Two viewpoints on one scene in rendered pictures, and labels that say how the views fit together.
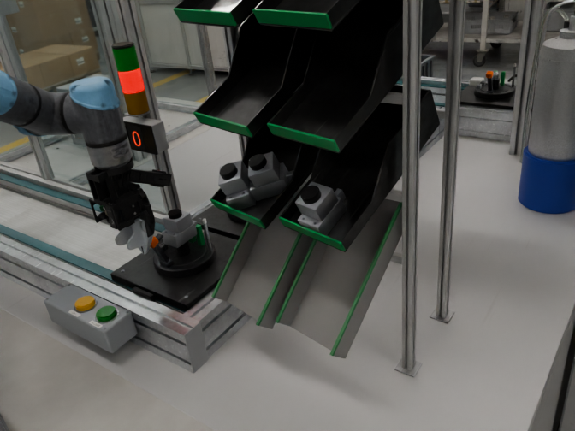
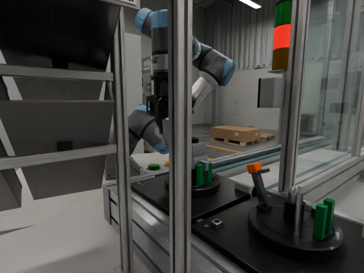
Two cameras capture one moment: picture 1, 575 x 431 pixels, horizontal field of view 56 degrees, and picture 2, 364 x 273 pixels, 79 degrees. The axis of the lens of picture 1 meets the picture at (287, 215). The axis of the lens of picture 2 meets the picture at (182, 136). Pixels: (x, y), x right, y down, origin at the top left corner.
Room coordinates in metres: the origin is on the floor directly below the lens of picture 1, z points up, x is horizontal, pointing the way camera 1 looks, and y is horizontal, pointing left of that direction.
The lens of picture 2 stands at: (1.15, -0.29, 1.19)
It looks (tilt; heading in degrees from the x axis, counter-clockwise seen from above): 9 degrees down; 104
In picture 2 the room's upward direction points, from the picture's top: straight up
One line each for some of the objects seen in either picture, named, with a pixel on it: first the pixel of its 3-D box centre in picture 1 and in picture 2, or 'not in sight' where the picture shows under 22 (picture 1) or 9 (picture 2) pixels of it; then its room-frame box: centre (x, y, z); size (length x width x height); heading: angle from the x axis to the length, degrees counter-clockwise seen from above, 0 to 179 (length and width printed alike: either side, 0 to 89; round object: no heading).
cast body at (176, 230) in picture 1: (180, 223); (195, 153); (1.05, 0.24, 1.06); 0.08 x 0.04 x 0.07; 142
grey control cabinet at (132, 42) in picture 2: not in sight; (115, 104); (-0.85, 3.11, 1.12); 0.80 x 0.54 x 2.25; 55
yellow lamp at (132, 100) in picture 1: (136, 101); (283, 59); (1.25, 0.32, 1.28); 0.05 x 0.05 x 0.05
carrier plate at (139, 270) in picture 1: (186, 262); (192, 189); (1.04, 0.24, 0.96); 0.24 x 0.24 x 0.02; 52
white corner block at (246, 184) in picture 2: not in sight; (247, 188); (1.18, 0.26, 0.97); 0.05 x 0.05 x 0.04; 52
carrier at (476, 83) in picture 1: (494, 82); not in sight; (1.92, -0.81, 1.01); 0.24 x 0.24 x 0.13; 52
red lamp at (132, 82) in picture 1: (131, 79); (284, 38); (1.25, 0.32, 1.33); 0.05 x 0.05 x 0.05
